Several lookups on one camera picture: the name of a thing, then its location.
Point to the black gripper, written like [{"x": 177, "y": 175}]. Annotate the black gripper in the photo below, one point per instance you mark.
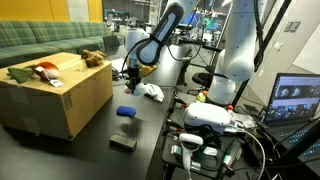
[{"x": 134, "y": 75}]

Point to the white cloth toy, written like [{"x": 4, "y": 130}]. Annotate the white cloth toy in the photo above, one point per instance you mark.
[{"x": 155, "y": 93}]

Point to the blue sponge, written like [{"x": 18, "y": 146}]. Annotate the blue sponge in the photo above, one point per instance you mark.
[{"x": 126, "y": 111}]

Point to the brown plush animal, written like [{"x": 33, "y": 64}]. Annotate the brown plush animal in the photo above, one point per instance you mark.
[{"x": 94, "y": 58}]

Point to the black eraser block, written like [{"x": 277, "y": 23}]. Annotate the black eraser block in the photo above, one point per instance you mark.
[{"x": 122, "y": 142}]

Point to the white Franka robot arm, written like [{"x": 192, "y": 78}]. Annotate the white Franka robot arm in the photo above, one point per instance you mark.
[{"x": 236, "y": 50}]

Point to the large cardboard box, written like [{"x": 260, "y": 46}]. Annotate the large cardboard box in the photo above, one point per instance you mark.
[{"x": 50, "y": 106}]

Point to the white paper pad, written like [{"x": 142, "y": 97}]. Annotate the white paper pad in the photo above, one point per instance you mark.
[{"x": 118, "y": 65}]

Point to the dark chair back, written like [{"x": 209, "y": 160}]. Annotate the dark chair back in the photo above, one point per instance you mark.
[
  {"x": 111, "y": 41},
  {"x": 80, "y": 47}
]

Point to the green bottle with orange cap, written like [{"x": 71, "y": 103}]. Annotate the green bottle with orange cap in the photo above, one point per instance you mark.
[{"x": 201, "y": 97}]

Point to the black office chair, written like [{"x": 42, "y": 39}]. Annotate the black office chair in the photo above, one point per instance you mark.
[{"x": 201, "y": 80}]

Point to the white VR headset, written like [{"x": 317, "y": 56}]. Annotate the white VR headset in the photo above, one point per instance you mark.
[{"x": 206, "y": 116}]

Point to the white VR controller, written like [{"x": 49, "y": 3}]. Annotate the white VR controller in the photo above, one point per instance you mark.
[{"x": 189, "y": 146}]

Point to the green plaid sofa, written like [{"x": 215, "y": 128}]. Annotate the green plaid sofa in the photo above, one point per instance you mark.
[{"x": 40, "y": 36}]

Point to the black stand pole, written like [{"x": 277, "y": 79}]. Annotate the black stand pole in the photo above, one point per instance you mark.
[{"x": 276, "y": 20}]

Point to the black laptop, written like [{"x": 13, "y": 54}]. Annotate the black laptop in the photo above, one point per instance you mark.
[{"x": 293, "y": 96}]

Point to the grey wall switch plate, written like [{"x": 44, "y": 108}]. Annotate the grey wall switch plate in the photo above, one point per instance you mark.
[{"x": 292, "y": 26}]

